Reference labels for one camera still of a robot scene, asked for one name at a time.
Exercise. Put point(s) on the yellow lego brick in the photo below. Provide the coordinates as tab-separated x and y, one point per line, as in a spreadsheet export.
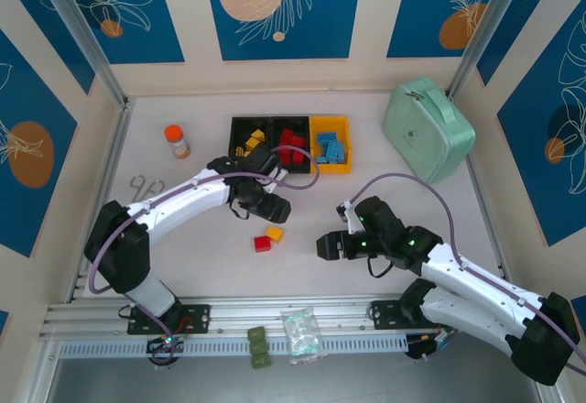
275	233
257	134
239	151
251	144

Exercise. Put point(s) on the red lego brick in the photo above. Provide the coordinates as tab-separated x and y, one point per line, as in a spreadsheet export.
286	146
285	157
300	141
286	135
263	242
298	159

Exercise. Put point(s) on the blue lego brick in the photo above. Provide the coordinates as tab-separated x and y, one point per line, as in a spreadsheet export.
321	159
326	147
326	137
334	160
333	151
341	152

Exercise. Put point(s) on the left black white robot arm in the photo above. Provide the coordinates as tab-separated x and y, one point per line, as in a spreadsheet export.
183	197

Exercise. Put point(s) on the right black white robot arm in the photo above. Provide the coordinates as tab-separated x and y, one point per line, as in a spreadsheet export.
476	284

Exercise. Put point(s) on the yellow plastic bin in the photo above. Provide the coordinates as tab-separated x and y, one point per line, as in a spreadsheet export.
329	169

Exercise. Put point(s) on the black plastic bin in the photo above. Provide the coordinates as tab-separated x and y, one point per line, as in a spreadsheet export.
302	123
238	128

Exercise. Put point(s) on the orange capped spice bottle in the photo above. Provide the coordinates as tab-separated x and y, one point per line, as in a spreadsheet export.
178	144

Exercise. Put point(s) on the clear plastic bag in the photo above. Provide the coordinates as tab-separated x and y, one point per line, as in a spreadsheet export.
301	336

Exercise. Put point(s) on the olive green square pad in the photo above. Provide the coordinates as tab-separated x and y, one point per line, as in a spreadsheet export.
261	361
258	346
256	332

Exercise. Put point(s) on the metal tongs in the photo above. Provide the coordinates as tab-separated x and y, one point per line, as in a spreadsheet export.
138	197

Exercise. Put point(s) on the mint green zip case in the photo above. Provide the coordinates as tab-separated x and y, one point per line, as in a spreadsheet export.
426	123

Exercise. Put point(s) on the small controller board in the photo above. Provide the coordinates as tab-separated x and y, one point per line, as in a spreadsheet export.
166	342
432	342

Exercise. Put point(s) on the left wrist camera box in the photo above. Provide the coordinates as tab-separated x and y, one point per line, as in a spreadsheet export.
276	177

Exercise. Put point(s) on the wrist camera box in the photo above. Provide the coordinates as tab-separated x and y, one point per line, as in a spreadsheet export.
350	220
276	177

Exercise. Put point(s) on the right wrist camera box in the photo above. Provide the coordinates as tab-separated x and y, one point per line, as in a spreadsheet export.
350	220

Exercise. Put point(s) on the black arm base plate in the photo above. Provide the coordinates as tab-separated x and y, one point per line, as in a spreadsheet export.
197	318
384	316

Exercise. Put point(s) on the aluminium front rail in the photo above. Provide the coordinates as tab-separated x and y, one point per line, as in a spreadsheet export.
256	311

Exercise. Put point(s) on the aluminium side rail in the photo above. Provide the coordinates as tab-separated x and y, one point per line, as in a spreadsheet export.
105	192
481	201

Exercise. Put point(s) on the aluminium frame post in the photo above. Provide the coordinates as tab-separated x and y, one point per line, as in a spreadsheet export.
83	32
481	32

